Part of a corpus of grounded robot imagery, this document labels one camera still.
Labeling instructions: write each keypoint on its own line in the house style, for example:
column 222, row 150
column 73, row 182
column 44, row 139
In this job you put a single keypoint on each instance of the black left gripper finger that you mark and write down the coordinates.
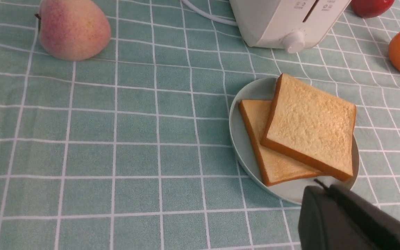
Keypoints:
column 335, row 218

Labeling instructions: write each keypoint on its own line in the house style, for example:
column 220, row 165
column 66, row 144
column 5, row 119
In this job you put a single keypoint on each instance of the toasted bread slice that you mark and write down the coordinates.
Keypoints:
column 274, row 167
column 311, row 126

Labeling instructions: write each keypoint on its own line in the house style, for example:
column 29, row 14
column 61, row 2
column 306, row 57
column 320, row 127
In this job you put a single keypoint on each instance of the light blue round plate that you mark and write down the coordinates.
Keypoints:
column 292, row 191

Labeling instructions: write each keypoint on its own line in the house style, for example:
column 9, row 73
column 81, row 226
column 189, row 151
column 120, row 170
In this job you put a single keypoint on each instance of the white two-slot toaster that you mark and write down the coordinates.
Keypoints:
column 292, row 25

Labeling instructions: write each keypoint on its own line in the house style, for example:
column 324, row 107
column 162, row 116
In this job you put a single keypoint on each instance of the green checked tablecloth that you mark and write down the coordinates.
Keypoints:
column 130, row 150

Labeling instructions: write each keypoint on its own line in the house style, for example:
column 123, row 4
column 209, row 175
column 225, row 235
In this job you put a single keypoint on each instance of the red apple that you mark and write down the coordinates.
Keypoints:
column 370, row 8

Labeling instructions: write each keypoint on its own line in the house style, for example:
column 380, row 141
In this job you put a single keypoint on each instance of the pink peach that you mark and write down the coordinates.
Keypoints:
column 72, row 30

